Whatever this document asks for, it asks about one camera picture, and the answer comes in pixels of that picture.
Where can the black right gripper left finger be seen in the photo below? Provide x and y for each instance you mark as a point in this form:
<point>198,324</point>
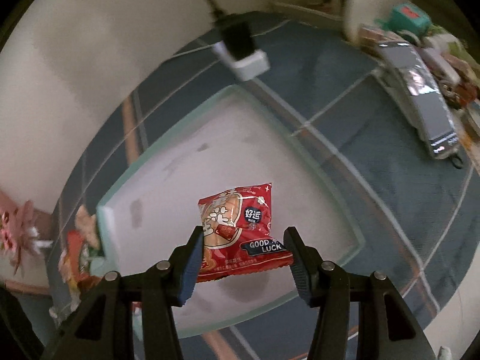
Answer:
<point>102,325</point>

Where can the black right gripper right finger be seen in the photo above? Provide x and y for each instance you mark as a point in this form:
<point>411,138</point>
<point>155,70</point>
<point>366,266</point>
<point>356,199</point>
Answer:
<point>387,329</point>

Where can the red good luck snack packet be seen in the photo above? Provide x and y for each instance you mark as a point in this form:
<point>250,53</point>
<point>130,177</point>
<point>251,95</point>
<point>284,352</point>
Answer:
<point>237,237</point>

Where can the red dotted snack packet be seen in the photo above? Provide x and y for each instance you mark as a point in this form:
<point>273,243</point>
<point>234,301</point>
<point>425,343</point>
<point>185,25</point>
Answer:
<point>67,268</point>

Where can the green biscuit packet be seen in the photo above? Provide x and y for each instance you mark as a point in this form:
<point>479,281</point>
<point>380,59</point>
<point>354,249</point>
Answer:
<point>85,256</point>

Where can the tan brown snack packet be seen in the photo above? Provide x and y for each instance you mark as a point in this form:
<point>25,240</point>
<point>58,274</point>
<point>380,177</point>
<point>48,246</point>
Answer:
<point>86,224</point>

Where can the pink paper flower bouquet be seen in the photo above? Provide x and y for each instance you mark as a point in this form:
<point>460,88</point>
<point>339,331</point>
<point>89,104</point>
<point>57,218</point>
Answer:
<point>24,230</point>

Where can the green rimmed white tray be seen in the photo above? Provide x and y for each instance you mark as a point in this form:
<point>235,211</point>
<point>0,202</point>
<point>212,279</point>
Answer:
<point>233,168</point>

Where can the blue plaid tablecloth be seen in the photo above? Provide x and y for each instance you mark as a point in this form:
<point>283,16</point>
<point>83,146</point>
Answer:
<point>419,216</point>

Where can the white power adapter block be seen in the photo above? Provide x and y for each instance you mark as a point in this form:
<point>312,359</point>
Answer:
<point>244,69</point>

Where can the teal box with red label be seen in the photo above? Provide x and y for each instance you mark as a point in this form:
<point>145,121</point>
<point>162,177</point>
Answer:
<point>406,17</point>

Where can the black camera device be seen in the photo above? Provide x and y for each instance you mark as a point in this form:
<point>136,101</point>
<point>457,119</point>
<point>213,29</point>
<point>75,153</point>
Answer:
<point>238,39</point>

